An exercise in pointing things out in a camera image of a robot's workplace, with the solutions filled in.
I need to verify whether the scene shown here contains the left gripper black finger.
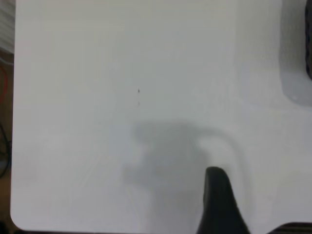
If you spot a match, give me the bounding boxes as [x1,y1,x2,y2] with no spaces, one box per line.
[196,166,252,234]

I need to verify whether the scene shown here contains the dark brown wicker basket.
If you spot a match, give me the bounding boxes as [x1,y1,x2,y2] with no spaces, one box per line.
[304,0,312,81]

